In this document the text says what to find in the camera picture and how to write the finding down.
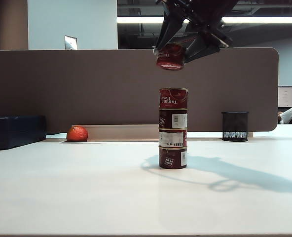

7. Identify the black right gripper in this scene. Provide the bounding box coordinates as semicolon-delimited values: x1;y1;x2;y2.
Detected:
152;0;238;64

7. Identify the red tomato paste can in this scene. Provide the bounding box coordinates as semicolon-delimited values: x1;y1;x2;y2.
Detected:
159;87;189;110
156;42;186;71

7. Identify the dark tomato can barcode label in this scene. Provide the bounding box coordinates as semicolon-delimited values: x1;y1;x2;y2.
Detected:
158;108;188;130

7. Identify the tomato can white label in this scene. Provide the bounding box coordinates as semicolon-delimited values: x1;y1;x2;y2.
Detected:
158;128;188;149

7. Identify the dark tomato can pure print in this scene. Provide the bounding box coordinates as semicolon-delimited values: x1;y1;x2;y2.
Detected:
158;145;188;170

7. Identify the ceiling light strip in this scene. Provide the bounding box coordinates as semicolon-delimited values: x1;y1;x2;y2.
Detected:
116;16;292;25

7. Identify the brown desk partition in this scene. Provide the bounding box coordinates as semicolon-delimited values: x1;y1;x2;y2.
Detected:
0;47;279;135

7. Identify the black mesh pen holder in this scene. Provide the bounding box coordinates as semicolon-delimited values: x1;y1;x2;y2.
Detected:
221;111;249;142

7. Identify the computer monitor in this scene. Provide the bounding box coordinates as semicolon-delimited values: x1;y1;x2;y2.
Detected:
278;86;292;108

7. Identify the person in white shirt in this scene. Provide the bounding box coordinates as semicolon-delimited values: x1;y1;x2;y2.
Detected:
278;107;292;125

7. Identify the orange fruit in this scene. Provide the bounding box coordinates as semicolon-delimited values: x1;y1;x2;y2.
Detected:
66;125;89;143

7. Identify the beige pillar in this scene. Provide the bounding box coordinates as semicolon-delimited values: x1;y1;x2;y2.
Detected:
0;0;29;51

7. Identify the dark blue case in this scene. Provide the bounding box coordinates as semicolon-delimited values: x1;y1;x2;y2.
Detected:
0;115;47;152

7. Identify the white cable tray flap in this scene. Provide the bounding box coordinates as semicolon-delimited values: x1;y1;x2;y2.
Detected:
71;124;161;143

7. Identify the silver wall sign plate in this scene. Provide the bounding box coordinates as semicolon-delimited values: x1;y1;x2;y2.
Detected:
64;35;77;51

